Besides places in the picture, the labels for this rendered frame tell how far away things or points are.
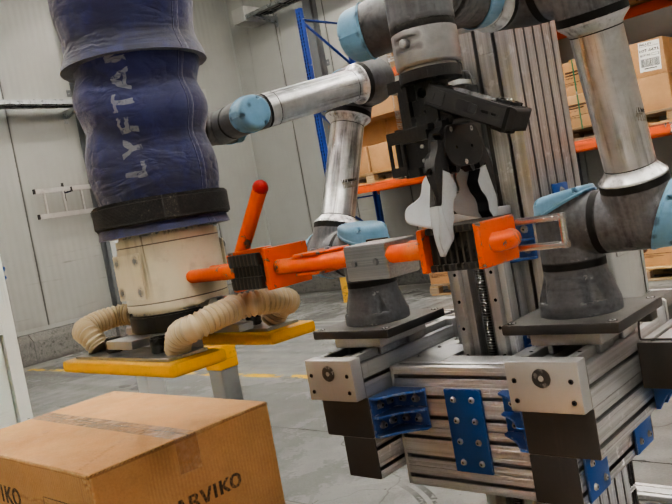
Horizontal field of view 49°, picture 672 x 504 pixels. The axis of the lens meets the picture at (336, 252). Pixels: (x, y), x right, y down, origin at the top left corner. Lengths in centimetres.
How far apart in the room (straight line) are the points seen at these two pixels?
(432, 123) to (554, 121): 94
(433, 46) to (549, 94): 94
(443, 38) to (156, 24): 54
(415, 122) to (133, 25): 53
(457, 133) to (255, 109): 78
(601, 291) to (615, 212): 15
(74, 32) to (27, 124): 1006
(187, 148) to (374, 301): 65
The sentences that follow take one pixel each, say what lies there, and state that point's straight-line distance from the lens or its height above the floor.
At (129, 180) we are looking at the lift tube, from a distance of 118.
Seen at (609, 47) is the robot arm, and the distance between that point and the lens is 130.
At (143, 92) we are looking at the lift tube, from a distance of 120.
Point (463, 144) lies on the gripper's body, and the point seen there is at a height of 135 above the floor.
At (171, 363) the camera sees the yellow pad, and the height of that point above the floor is 113.
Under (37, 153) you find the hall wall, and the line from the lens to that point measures 1127.
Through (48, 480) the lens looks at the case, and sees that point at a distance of 147.
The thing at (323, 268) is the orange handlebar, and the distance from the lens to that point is 96.
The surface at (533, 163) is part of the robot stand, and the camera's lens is 163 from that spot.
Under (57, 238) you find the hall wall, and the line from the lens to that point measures 1118.
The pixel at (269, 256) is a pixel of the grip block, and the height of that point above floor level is 126.
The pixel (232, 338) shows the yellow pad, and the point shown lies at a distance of 126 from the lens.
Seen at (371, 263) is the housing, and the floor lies 123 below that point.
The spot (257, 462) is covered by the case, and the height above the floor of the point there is 84.
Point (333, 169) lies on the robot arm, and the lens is 183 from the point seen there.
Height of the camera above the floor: 130
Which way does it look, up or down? 3 degrees down
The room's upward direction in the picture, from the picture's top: 10 degrees counter-clockwise
